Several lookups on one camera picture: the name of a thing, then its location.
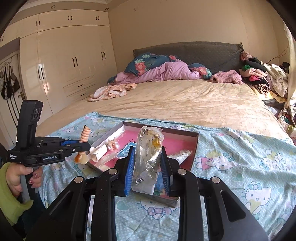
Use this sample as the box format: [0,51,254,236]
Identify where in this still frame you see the purple duvet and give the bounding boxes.
[112,60,201,84]

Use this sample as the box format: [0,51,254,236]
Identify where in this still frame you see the left hand painted nails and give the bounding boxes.
[5,162,44,197]

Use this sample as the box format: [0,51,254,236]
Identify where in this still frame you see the pink fuzzy garment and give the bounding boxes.
[210,70,242,84]

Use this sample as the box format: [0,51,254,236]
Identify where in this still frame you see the dark grey headboard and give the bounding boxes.
[133,41,244,74]

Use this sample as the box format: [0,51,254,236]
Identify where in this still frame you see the grey cardboard box tray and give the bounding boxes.
[87,121,198,208]

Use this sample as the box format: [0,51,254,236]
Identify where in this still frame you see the peach clothes on bed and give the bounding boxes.
[87,83,137,102]

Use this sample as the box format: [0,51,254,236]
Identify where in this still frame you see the hanging bags on door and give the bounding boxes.
[1,66,20,100]

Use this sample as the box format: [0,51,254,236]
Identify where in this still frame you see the cream polka dot hair clip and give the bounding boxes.
[88,138,120,165]

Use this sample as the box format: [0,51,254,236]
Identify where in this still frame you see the Hello Kitty blue sheet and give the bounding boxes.
[39,113,295,240]

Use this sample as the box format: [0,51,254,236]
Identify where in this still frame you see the cream wardrobe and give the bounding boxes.
[1,9,117,121]

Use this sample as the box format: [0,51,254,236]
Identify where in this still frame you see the floral dark blue pillow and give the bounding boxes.
[125,52,178,76]

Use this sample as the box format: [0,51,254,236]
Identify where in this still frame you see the blue plastic case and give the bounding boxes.
[154,171,166,196]

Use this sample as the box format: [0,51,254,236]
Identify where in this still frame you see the green sleeve forearm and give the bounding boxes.
[0,163,33,226]

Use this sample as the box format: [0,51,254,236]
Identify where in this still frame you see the clear flat plastic bag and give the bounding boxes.
[168,150,192,164]

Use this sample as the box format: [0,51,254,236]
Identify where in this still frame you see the bag with gold earrings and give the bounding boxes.
[132,126,164,195]

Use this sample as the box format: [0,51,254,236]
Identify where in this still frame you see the pile of clothes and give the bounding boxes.
[239,51,295,141]

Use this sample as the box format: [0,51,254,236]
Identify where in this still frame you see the beige bed blanket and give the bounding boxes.
[37,80,288,138]

